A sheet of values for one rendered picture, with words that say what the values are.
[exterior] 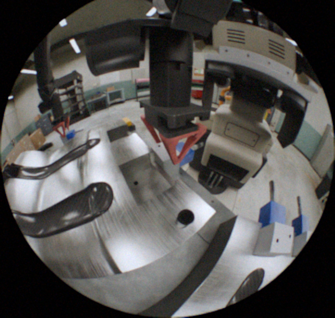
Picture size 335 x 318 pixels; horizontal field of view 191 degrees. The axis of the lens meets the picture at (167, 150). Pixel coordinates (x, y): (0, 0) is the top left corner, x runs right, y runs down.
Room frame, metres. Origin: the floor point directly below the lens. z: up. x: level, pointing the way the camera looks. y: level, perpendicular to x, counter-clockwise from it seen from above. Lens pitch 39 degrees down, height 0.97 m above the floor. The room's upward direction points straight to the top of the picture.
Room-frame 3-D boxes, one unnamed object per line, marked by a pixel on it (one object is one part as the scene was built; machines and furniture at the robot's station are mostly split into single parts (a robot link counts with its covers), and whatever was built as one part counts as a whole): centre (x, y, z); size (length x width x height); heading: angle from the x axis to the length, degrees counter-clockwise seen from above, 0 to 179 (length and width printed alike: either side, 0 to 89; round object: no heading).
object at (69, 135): (0.30, 0.45, 0.83); 0.13 x 0.05 x 0.05; 119
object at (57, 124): (0.27, 0.48, 0.88); 0.07 x 0.07 x 0.09; 29
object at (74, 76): (3.05, 3.67, 1.03); 1.54 x 0.94 x 2.06; 34
